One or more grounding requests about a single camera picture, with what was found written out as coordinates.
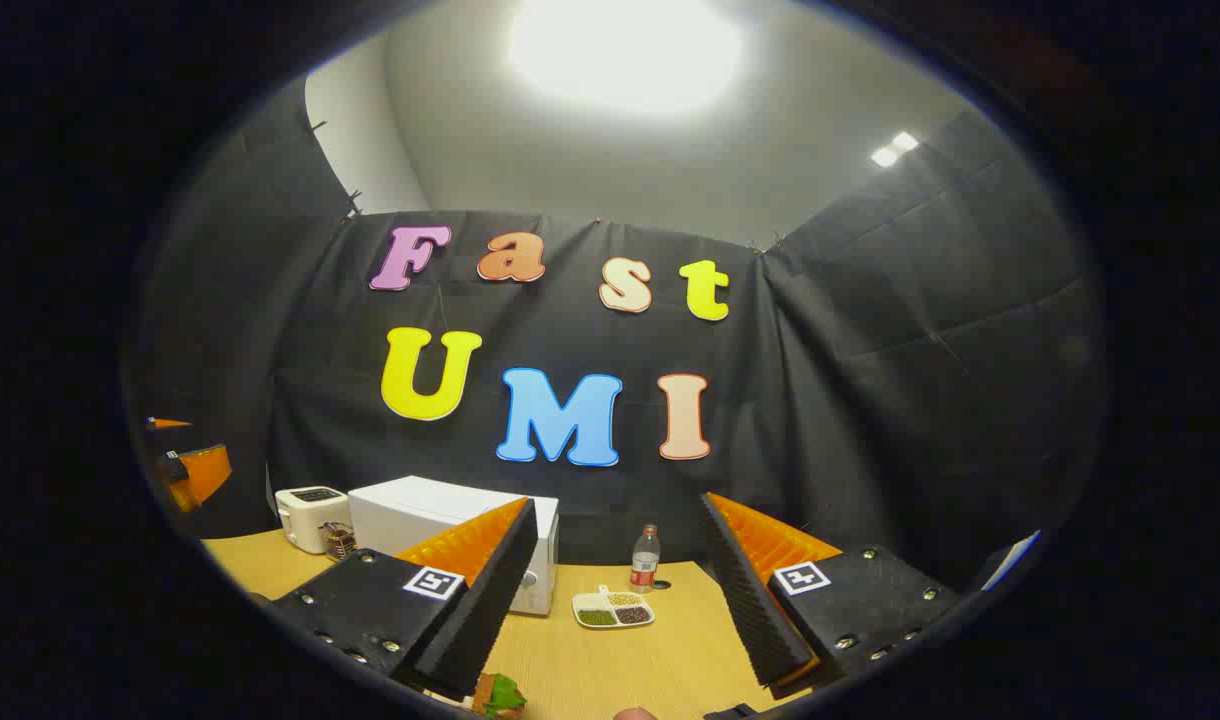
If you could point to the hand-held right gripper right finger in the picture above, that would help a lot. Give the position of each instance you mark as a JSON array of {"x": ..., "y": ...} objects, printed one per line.
[{"x": 745, "y": 590}]

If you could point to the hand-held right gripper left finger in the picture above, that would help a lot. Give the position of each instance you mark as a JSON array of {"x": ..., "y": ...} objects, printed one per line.
[{"x": 490, "y": 590}]

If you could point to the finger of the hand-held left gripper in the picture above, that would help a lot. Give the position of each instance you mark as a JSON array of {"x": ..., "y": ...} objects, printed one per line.
[
  {"x": 208, "y": 470},
  {"x": 170, "y": 423}
]

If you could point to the sandwich with green lettuce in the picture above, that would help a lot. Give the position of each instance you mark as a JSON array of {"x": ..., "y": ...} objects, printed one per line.
[{"x": 500, "y": 695}]

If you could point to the white microwave oven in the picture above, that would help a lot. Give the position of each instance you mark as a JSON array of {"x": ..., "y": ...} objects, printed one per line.
[{"x": 410, "y": 515}]

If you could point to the plastic bottle with red label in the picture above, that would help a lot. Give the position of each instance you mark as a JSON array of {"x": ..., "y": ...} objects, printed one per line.
[{"x": 645, "y": 560}]

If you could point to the white toaster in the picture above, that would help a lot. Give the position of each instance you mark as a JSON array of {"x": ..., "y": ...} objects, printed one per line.
[{"x": 305, "y": 515}]

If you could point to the white divided dish of beans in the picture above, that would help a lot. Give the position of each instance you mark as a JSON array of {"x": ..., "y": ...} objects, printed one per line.
[{"x": 610, "y": 608}]

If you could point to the small ceiling light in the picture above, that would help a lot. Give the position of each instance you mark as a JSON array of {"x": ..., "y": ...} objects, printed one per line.
[{"x": 893, "y": 148}]

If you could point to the large ceiling light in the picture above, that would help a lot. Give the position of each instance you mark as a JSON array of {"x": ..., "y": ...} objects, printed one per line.
[{"x": 625, "y": 50}]

